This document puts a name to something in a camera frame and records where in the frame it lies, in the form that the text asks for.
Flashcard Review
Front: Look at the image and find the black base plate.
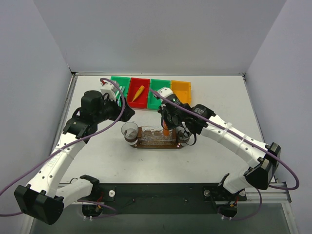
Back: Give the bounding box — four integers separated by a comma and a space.
83, 183, 247, 215

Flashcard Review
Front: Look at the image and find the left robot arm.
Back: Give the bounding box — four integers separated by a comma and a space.
14, 90, 135, 225

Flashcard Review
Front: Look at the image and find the clear plastic cup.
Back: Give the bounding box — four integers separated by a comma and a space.
121, 122, 139, 146

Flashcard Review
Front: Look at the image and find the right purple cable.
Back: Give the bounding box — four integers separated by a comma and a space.
148, 88, 300, 221

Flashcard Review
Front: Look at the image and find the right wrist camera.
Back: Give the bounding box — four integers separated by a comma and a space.
157, 87, 179, 103

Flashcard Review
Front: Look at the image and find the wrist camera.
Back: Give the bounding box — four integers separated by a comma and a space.
157, 87, 179, 103
100, 80, 119, 101

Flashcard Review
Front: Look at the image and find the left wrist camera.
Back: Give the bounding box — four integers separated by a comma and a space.
100, 80, 119, 101

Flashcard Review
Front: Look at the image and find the green bin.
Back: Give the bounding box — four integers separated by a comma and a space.
111, 76, 130, 100
147, 78, 173, 111

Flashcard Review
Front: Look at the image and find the brown wooden oval tray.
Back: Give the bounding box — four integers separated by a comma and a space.
131, 140, 183, 150

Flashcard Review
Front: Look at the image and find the red bin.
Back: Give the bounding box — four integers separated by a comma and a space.
127, 78, 150, 109

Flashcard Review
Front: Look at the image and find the left green bin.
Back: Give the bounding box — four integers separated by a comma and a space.
111, 76, 130, 100

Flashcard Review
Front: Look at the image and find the orange toothpaste tube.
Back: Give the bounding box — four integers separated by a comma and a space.
132, 85, 145, 102
163, 122, 169, 137

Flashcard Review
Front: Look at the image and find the clear rack with brown ends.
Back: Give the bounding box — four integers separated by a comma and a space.
137, 126, 176, 146

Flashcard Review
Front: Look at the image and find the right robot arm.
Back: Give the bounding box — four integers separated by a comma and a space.
159, 101, 281, 194

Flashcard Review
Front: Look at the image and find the white toothbrush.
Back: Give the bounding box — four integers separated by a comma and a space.
116, 91, 121, 106

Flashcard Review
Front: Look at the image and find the yellow bin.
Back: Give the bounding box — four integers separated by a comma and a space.
171, 80, 192, 105

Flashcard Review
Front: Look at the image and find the middle green bin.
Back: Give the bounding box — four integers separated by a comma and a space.
147, 78, 173, 111

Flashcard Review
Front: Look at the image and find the dark tinted cup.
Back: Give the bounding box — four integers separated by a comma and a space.
175, 126, 192, 146

